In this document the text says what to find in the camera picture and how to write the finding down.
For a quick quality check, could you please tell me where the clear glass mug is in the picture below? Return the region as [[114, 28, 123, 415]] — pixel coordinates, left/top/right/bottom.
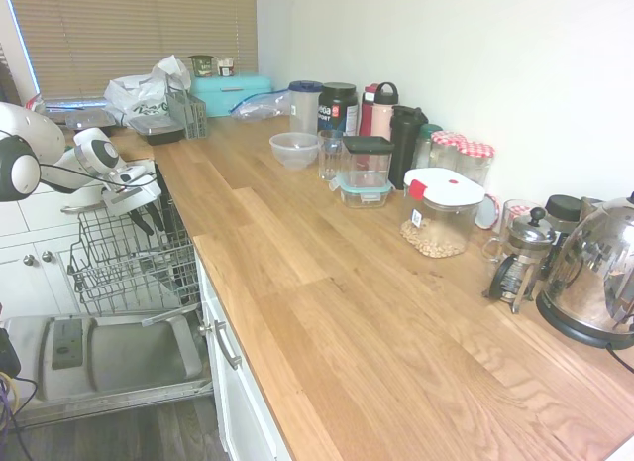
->
[[480, 198, 547, 265]]

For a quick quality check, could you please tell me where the black kettle power cord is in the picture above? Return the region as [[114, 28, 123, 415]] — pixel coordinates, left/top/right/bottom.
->
[[603, 346, 634, 376]]

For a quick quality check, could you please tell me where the black takeout container clear lid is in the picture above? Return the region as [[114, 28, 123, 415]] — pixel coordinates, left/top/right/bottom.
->
[[132, 120, 190, 147]]

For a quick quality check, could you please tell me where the peanut container with white lid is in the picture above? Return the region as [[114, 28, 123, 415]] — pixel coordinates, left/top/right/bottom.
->
[[399, 167, 487, 261]]

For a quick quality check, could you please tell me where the clear glass tumbler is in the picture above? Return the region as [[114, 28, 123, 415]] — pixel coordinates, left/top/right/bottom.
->
[[316, 129, 346, 182]]

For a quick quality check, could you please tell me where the black Vega Sport tub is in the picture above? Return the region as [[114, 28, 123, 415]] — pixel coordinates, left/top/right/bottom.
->
[[316, 81, 360, 138]]

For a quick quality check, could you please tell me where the steel dishwasher door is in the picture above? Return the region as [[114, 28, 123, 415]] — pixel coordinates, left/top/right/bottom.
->
[[0, 303, 215, 423]]

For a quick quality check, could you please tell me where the built-in dishwasher body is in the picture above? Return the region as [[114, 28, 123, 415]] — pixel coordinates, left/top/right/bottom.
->
[[153, 160, 202, 309]]

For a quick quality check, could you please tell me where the clear zip bag blue seal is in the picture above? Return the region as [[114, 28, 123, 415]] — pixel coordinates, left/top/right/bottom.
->
[[228, 88, 294, 123]]

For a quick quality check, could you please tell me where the grey wire dishwasher rack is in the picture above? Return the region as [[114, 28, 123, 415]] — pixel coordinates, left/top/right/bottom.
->
[[65, 196, 200, 317]]

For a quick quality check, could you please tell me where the shiny steel electric kettle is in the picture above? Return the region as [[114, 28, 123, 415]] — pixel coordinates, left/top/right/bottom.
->
[[535, 191, 634, 351]]

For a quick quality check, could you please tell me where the red water bottle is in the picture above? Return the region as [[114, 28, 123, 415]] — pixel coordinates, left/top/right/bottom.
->
[[357, 83, 380, 138]]

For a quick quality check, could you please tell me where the clear plastic lidded container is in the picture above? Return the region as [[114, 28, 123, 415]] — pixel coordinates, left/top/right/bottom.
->
[[64, 108, 118, 133]]

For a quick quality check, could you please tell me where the yellow cable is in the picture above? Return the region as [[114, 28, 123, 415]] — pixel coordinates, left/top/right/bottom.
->
[[0, 370, 22, 418]]

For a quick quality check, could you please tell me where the black shaker bottle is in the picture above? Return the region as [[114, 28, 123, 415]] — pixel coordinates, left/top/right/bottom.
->
[[387, 104, 430, 191]]

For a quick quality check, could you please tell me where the curved silver drawer handle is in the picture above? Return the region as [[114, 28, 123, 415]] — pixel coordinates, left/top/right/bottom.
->
[[212, 318, 245, 372]]

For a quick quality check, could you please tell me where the grey plastic cutlery basket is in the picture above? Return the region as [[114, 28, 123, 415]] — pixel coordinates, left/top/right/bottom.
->
[[164, 85, 210, 142]]

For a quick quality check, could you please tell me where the dark green paper cup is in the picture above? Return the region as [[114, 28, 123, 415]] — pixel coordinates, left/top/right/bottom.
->
[[188, 54, 217, 79]]

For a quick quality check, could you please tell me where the jar with black lid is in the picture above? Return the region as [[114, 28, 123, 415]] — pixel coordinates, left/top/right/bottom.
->
[[541, 193, 588, 280]]

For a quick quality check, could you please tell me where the clear pitcher with blue lid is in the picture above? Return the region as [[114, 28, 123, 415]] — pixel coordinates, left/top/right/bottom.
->
[[287, 79, 324, 137]]

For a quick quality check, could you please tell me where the teal metal bread box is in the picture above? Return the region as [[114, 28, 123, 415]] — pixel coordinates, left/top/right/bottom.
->
[[189, 72, 275, 119]]

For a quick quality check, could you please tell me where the pink bottle with black lid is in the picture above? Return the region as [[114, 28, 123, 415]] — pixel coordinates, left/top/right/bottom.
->
[[370, 80, 400, 141]]

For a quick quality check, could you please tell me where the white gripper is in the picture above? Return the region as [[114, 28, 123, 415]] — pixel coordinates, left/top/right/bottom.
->
[[101, 181, 167, 237]]

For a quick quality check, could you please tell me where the clear plastic bowl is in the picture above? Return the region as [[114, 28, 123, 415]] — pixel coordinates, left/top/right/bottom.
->
[[268, 131, 321, 172]]

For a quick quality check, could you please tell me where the purple cable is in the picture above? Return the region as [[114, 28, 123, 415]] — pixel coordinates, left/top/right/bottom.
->
[[0, 380, 17, 435]]

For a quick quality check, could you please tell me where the clear container with black lid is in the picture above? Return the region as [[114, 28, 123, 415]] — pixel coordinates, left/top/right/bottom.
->
[[340, 134, 397, 190]]

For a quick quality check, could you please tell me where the white cabinet with curved handle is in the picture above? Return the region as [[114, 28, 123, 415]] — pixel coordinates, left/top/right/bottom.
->
[[196, 251, 294, 461]]

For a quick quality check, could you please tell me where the small black box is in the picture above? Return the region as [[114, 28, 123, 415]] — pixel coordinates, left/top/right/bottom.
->
[[0, 326, 22, 379]]

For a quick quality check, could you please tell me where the jar with red checkered lid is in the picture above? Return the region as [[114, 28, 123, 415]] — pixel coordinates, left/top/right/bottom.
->
[[455, 140, 497, 190], [429, 129, 468, 173]]

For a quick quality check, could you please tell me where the glass French press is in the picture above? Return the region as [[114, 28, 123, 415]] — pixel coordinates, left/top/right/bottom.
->
[[481, 205, 559, 315]]

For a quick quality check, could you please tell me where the red checkered jar lid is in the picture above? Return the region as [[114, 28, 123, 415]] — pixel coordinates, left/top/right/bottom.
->
[[474, 192, 503, 232]]

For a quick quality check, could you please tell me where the glass jar with green lid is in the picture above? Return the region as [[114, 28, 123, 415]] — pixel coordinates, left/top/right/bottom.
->
[[412, 123, 444, 171]]

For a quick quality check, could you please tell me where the glass container with teal lid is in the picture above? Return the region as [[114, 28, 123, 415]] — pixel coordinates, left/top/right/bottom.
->
[[328, 173, 398, 210]]

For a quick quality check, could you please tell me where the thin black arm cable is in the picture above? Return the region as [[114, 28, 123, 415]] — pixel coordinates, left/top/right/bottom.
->
[[0, 128, 160, 190]]

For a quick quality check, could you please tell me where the white plastic shopping bag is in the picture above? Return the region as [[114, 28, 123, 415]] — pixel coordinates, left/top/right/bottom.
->
[[102, 54, 192, 131]]

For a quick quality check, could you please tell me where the tan window blind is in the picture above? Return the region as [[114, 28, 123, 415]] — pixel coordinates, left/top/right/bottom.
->
[[8, 0, 260, 103]]

